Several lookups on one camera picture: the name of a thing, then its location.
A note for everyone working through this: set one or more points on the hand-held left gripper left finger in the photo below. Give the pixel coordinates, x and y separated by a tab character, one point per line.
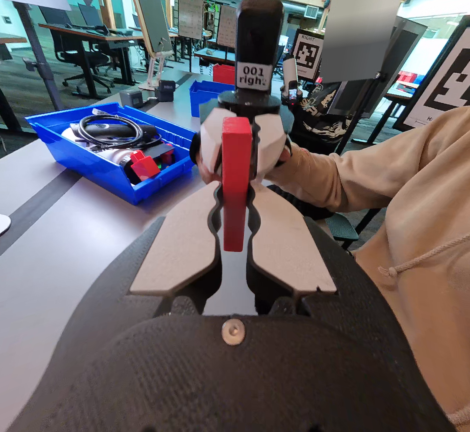
176	252

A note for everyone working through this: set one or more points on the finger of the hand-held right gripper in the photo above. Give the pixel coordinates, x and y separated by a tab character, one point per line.
211	138
270	141

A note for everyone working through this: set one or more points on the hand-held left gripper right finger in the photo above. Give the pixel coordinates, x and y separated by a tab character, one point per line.
290	252

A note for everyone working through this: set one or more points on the red long block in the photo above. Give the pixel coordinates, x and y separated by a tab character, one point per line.
235	182

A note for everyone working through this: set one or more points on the blue plastic bin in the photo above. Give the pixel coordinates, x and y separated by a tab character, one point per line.
91	171

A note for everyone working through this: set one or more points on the person's right forearm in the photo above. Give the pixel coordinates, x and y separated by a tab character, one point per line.
348	178

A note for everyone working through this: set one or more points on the person's right hand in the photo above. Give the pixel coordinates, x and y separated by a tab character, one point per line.
206	175

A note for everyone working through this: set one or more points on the calibration grid board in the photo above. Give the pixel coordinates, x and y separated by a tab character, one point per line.
226	26
191	17

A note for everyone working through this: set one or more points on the small blue storage bin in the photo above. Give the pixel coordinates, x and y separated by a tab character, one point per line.
205	94

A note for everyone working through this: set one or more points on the black toy block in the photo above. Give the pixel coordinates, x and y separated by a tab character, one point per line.
161	152

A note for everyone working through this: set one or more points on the white handheld device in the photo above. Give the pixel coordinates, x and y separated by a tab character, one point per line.
290	72

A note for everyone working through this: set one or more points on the white marker tag board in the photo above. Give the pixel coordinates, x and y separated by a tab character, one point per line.
306	53

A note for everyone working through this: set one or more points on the teal office chair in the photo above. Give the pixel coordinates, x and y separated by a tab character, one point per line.
341	226

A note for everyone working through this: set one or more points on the small red storage bin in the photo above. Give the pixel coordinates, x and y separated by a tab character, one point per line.
224	74

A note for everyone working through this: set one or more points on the black box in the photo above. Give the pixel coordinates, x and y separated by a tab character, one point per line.
164	91

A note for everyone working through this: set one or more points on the red toy block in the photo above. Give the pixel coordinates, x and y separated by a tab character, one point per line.
145	167

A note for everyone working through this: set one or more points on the grey box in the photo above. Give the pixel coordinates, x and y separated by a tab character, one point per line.
133	98

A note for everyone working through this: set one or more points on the white container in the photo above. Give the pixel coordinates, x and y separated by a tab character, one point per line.
117	155

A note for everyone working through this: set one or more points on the wooden desk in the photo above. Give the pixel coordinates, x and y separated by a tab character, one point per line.
110	35
11	39

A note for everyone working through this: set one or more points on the dark panel on stand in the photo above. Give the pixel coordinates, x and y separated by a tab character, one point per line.
407	46

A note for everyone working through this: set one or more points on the black office chair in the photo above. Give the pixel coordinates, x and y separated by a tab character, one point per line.
66	50

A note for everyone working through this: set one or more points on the black board on white stand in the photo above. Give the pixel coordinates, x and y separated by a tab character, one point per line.
3	224

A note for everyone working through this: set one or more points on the large marker tag board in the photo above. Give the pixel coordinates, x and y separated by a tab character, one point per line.
451	83

